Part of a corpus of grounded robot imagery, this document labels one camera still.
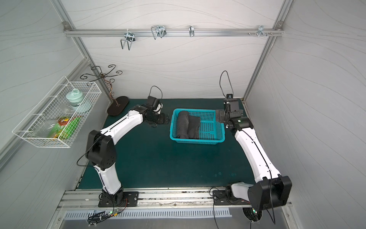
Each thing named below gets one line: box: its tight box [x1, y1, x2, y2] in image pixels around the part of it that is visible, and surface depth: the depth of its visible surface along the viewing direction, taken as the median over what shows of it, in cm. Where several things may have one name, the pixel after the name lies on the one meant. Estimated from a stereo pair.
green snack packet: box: [50, 115, 82, 140], surface depth 64 cm
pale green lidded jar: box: [66, 88, 84, 111], surface depth 68 cm
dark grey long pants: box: [177, 110, 201, 139], surface depth 97 cm
